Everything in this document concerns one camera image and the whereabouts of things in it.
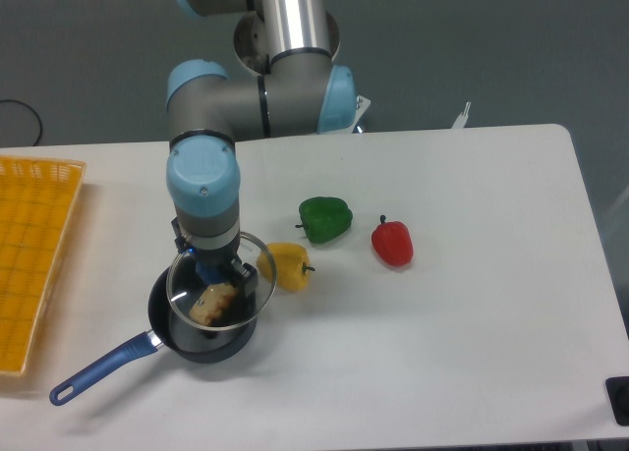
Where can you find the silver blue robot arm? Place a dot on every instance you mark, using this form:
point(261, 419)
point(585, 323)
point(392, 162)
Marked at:
point(300, 91)

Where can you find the black corner device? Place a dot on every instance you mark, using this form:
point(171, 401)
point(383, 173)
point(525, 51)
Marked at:
point(618, 393)

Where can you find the toy bread loaf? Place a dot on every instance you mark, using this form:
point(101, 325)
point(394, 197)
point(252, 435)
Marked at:
point(214, 301)

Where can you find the green bell pepper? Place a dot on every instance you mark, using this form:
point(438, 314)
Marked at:
point(324, 218)

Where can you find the glass pot lid blue knob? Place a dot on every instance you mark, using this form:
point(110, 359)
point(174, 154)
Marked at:
point(187, 279)

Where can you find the white table clamp bracket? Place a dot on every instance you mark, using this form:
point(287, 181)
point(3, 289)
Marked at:
point(462, 119)

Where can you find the dark saucepan blue handle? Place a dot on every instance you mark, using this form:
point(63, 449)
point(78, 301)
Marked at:
point(167, 331)

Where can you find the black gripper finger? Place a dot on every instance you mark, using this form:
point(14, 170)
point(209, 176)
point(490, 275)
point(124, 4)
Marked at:
point(178, 240)
point(244, 277)

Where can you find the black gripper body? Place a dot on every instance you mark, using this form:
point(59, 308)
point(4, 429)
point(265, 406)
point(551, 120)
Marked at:
point(214, 252)

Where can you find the yellow bell pepper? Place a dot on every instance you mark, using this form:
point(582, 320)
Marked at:
point(288, 264)

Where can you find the red bell pepper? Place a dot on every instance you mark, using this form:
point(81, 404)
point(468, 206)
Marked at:
point(392, 242)

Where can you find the yellow plastic basket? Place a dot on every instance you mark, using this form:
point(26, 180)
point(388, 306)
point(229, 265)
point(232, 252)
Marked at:
point(38, 197)

